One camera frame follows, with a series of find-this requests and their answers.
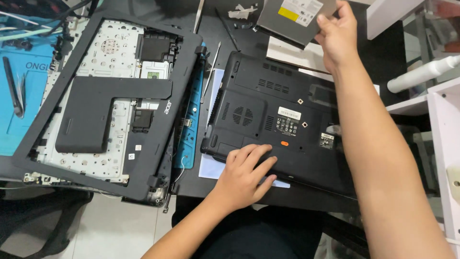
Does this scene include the person's dark trousers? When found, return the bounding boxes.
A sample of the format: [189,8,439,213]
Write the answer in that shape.
[172,196,324,259]

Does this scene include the white spray bottle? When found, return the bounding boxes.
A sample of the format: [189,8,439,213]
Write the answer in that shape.
[387,55,460,94]

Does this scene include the metal spudger tool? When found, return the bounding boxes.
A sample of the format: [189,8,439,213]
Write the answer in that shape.
[200,41,222,105]

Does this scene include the black cable bundle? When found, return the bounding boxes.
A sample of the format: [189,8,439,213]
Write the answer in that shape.
[0,0,101,62]

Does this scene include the metal ruler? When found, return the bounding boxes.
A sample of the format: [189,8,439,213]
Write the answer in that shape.
[193,0,205,35]

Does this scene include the black laptop base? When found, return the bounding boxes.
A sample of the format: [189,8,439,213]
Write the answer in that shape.
[200,51,356,198]

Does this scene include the silver laptop keyboard frame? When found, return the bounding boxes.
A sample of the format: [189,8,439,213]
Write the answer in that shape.
[23,19,180,186]

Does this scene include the blue repair mat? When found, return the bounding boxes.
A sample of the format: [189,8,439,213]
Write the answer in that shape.
[0,16,69,157]

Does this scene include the grey optical disc drive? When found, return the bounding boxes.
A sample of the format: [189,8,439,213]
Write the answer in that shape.
[256,0,338,49]

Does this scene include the white flat box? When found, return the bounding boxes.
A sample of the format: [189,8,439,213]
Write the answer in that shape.
[266,35,380,96]

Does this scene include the person's right hand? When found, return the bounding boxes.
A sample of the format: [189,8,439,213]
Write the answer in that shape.
[314,0,360,74]

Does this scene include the person's left hand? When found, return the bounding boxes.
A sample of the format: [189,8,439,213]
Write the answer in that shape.
[210,144,279,214]

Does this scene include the black stylus pen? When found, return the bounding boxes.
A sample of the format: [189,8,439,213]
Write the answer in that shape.
[214,7,241,53]

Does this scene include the crumpled white tape piece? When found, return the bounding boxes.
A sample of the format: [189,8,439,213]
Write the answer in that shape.
[228,4,259,20]

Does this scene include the black L-shaped cover panel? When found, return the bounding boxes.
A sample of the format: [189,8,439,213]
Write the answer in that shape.
[55,76,173,154]

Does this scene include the black laptop screen bezel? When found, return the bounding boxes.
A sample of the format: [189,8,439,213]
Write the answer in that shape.
[12,10,205,202]

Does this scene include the white paper sheet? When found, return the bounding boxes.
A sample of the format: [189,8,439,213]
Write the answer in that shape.
[198,68,291,189]

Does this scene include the white shelf unit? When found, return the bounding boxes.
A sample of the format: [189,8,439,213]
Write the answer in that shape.
[366,0,460,249]

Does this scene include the black tweezers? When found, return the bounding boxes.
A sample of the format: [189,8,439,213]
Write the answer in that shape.
[2,56,26,119]

